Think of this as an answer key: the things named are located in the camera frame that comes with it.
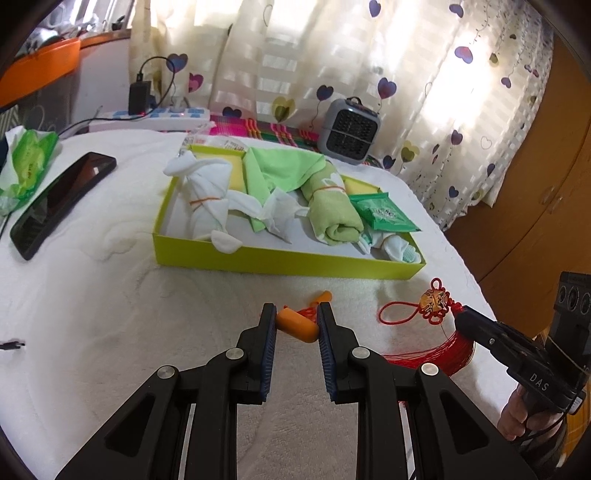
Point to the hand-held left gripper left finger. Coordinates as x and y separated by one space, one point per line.
268 350

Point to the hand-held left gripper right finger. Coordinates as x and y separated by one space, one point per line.
328 350

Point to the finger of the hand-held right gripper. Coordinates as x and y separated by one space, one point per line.
475 325

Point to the red tassel knot ornament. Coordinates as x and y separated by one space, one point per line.
431 302

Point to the lime green cardboard box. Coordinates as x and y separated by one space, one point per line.
286 263

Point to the small white mint sock bundle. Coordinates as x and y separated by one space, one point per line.
392 247

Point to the green towel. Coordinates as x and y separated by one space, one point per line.
332 217

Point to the dark green wipes packet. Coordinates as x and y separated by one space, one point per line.
383 212

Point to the large white sock bundle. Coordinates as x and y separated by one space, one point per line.
207 184

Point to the light green cleaning cloth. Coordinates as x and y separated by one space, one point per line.
281 166

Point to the person's right hand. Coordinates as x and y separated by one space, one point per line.
512 415

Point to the brown wooden wardrobe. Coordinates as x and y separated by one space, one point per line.
531 207

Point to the clear packet with red print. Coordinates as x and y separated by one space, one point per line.
231 144

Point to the grey portable heater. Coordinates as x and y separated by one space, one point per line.
348 134

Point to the pink plaid blanket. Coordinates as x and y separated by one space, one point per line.
277 129

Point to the clear plastic sachet strip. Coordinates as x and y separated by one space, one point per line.
194 141

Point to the white blue power strip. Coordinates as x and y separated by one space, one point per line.
184 121

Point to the black smartphone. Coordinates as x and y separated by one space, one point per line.
60 203

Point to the black charger adapter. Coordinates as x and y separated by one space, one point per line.
140 98

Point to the green tissue pack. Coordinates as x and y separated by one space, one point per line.
27 161

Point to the cream heart print curtain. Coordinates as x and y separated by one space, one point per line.
323 41

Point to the grey patterned cabinet front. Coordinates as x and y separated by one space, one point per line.
41 106

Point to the orange tray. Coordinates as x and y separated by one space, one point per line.
46 64

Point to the cluttered household items pile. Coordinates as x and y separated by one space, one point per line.
41 37

